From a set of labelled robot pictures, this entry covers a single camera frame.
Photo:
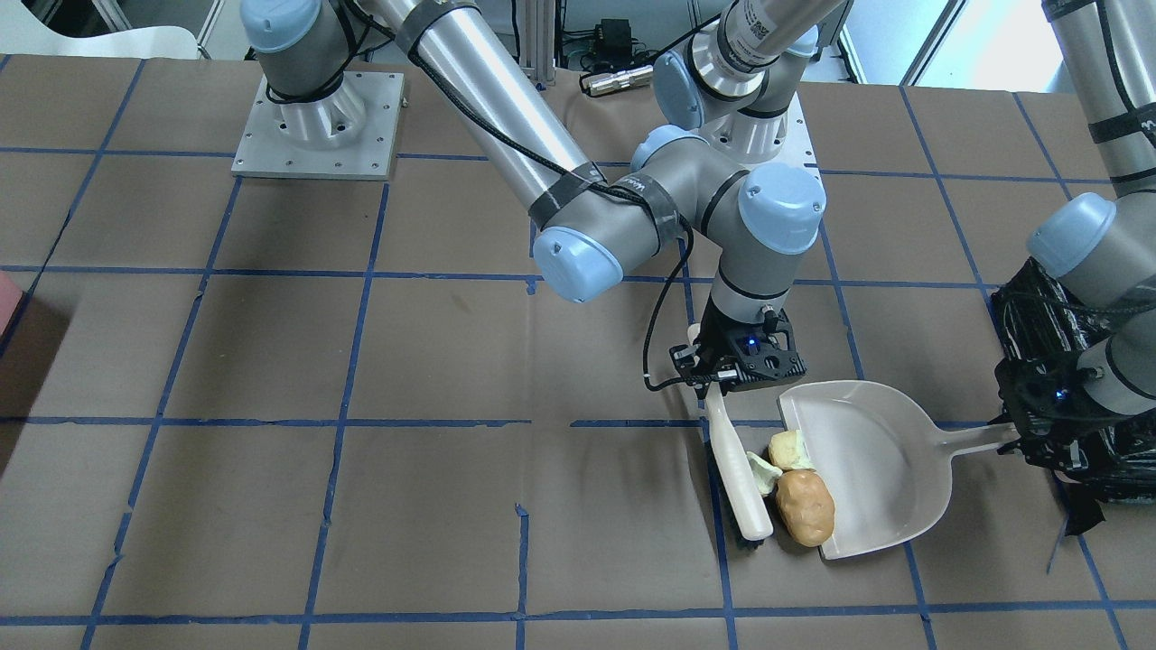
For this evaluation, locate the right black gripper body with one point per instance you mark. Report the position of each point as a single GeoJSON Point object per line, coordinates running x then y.
{"type": "Point", "coordinates": [716, 337]}

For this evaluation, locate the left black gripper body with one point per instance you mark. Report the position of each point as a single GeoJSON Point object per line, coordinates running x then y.
{"type": "Point", "coordinates": [1023, 336]}

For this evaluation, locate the cream hand brush black bristles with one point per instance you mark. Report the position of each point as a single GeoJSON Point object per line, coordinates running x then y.
{"type": "Point", "coordinates": [750, 513]}

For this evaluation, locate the cream plastic dustpan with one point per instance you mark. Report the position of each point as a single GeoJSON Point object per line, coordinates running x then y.
{"type": "Point", "coordinates": [887, 465]}

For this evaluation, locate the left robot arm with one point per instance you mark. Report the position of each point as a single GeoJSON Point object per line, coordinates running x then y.
{"type": "Point", "coordinates": [1102, 226]}

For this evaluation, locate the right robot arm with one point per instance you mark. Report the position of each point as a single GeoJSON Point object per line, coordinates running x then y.
{"type": "Point", "coordinates": [712, 170]}

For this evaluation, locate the bin with black bag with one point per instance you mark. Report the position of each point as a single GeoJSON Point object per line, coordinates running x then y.
{"type": "Point", "coordinates": [1036, 318]}

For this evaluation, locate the pink plastic bin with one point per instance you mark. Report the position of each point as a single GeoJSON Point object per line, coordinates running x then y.
{"type": "Point", "coordinates": [12, 298]}

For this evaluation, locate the torn bread piece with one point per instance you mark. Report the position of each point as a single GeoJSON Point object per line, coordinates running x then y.
{"type": "Point", "coordinates": [787, 451]}
{"type": "Point", "coordinates": [764, 474]}

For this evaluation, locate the brown bread roll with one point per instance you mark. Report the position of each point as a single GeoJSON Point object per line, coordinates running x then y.
{"type": "Point", "coordinates": [806, 506]}

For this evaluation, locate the silver metal connector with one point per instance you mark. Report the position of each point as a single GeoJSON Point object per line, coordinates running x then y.
{"type": "Point", "coordinates": [601, 85]}

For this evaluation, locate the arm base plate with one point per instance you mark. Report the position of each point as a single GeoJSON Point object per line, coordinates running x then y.
{"type": "Point", "coordinates": [785, 139]}
{"type": "Point", "coordinates": [350, 135]}

